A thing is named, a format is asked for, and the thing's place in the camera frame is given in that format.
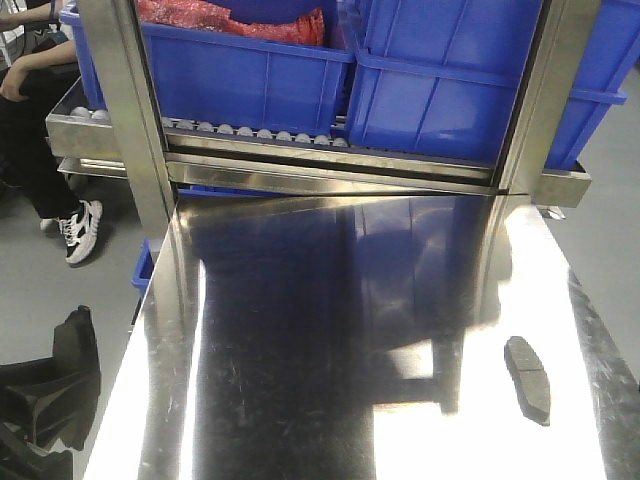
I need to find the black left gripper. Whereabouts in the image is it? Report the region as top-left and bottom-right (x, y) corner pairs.
(1, 357), (73, 479)

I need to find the grey brake pad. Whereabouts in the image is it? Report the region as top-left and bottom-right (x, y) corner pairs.
(504, 336), (551, 426)
(52, 305), (101, 451)

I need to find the steel roller conveyor rack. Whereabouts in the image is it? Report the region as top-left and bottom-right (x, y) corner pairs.
(47, 1), (600, 242)

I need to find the white black sneaker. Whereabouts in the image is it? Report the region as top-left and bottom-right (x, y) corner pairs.
(58, 200), (103, 266)

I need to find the small blue floor bin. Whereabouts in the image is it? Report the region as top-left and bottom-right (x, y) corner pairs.
(131, 240), (154, 297)

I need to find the seated person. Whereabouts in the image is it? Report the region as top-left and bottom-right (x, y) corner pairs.
(0, 0), (84, 231)

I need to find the left blue plastic bin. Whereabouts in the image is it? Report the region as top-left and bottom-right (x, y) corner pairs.
(58, 0), (357, 139)

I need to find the blue plastic bin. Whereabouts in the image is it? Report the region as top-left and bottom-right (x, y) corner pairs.
(339, 1), (639, 170)
(58, 0), (357, 139)

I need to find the red plastic bag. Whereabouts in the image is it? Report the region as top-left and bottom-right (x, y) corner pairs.
(136, 1), (325, 46)

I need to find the right blue plastic bin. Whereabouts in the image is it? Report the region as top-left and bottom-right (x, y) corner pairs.
(339, 1), (639, 170)

